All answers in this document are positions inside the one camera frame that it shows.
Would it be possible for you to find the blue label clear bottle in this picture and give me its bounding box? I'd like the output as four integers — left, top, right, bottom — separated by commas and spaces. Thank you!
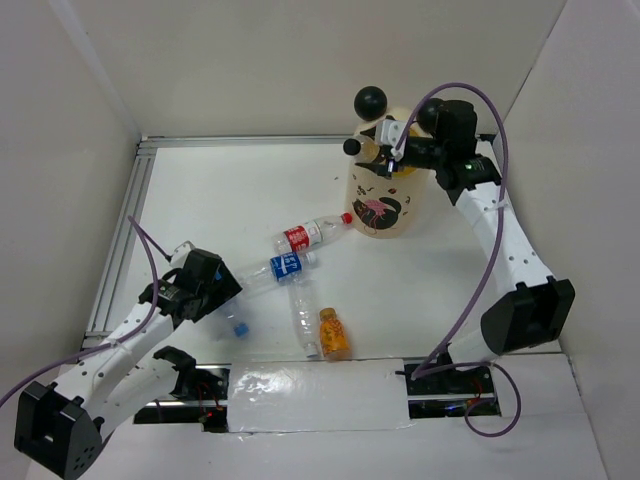
234, 252, 318, 294

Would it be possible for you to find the orange juice bottle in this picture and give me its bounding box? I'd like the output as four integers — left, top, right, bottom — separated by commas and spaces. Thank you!
319, 308, 351, 361

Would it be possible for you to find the white taped cover sheet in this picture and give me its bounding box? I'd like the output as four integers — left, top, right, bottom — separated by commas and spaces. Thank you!
227, 359, 411, 434

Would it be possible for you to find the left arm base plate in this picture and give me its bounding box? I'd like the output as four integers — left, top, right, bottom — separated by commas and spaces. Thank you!
133, 364, 230, 433

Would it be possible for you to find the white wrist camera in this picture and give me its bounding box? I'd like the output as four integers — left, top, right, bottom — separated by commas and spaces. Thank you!
374, 118, 409, 158
169, 241, 195, 268

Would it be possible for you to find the blue label crushed bottle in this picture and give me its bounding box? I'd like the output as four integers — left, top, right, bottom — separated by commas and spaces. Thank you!
211, 297, 250, 340

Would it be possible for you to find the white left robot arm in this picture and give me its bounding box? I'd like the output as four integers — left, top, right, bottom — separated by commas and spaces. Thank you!
14, 249, 242, 479

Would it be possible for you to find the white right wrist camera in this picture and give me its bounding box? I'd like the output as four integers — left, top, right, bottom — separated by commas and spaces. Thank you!
374, 118, 409, 158

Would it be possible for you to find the red label plastic bottle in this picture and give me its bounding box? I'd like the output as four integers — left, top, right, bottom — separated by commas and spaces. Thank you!
273, 212, 353, 255

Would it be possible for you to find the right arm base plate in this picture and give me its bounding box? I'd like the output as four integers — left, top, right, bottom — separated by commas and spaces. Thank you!
395, 362, 501, 420

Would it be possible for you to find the clear unlabelled plastic bottle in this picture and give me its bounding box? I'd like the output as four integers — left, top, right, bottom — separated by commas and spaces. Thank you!
288, 275, 320, 360

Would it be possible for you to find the aluminium frame rail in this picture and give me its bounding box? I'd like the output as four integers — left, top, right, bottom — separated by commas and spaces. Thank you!
86, 136, 486, 359

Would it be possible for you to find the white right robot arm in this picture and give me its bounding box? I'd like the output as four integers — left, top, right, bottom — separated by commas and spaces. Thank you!
343, 88, 575, 392

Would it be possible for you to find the cream bin with black ears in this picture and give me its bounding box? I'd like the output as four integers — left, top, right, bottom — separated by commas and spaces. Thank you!
345, 86, 433, 239

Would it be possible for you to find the black label small bottle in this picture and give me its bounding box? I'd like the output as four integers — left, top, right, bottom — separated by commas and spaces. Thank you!
343, 136, 383, 164

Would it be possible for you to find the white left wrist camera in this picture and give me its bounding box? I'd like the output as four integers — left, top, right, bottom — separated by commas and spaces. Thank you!
169, 241, 195, 268

